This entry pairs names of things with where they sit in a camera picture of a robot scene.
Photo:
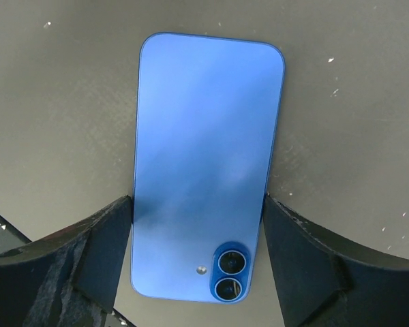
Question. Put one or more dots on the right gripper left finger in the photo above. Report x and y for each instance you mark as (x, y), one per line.
(68, 278)

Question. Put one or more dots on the blue phone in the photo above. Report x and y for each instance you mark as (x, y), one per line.
(207, 111)

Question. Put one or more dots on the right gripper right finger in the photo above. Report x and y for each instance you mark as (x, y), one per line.
(324, 279)

